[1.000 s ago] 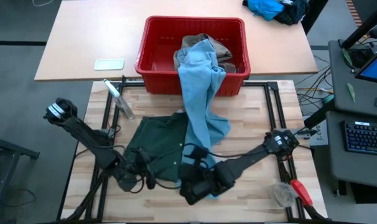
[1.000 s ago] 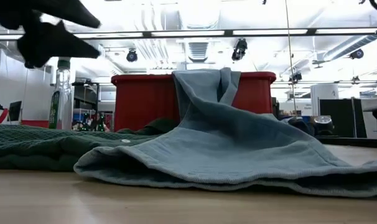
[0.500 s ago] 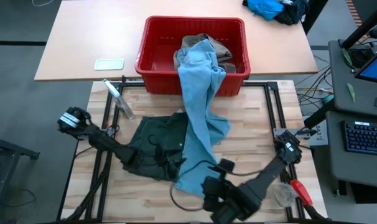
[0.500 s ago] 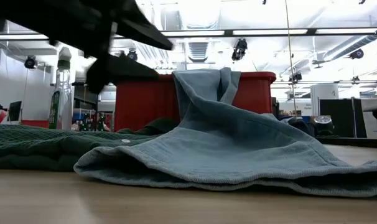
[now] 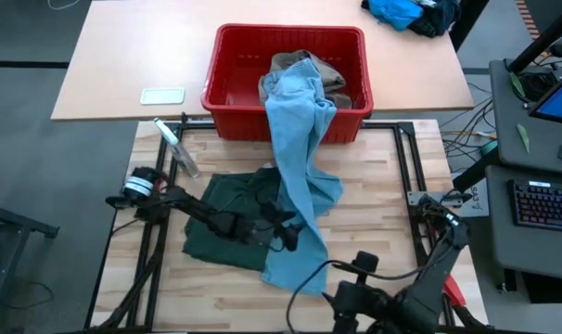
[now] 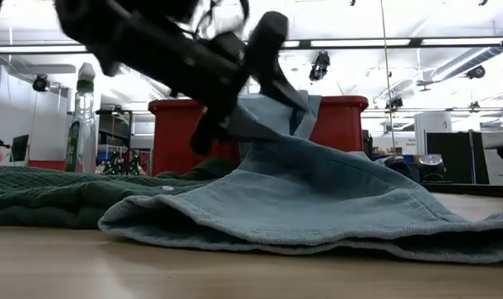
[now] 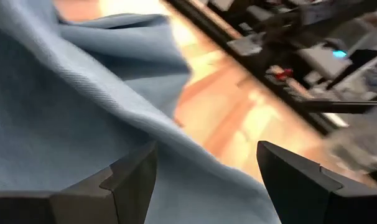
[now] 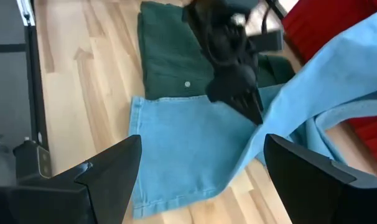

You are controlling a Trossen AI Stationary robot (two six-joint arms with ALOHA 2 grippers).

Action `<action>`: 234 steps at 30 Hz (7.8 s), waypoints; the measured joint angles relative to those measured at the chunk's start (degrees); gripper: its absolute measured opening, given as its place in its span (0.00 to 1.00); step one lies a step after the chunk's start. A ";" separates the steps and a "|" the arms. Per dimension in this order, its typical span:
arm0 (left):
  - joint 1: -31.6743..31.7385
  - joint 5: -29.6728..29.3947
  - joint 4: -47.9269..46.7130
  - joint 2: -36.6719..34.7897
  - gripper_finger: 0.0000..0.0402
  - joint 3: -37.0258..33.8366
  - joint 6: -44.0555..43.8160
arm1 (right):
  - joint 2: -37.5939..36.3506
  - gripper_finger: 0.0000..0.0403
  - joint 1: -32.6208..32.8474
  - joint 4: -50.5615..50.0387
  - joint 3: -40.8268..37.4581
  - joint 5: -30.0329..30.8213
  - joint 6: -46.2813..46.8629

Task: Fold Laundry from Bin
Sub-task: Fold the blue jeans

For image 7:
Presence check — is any light blue shirt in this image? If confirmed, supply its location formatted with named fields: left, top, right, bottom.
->
left=0, top=0, right=281, bottom=224

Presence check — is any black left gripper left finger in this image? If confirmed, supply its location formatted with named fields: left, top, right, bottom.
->
left=0, top=141, right=158, bottom=224

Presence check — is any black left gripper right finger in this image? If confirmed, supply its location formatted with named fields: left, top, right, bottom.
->
left=256, top=140, right=377, bottom=224

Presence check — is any crumpled clear plastic bag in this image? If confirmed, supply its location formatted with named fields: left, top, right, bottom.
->
left=325, top=123, right=377, bottom=174

